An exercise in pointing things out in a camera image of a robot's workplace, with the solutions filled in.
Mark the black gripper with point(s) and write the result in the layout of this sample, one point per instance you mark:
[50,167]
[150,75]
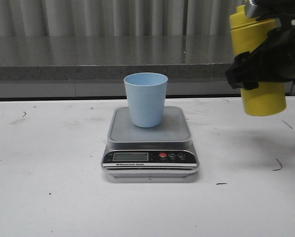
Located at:
[276,55]

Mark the yellow squeeze bottle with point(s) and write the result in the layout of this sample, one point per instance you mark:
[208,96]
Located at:
[247,34]

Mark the light blue plastic cup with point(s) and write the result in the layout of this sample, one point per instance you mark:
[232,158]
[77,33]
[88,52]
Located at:
[146,93]

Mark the digital kitchen scale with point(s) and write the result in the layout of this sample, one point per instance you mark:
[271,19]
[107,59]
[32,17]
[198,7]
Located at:
[163,151]

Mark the grey stone counter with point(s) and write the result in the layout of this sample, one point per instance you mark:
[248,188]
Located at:
[94,67]

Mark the grey pleated curtain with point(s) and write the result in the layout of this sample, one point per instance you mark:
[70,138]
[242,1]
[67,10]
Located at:
[56,18]

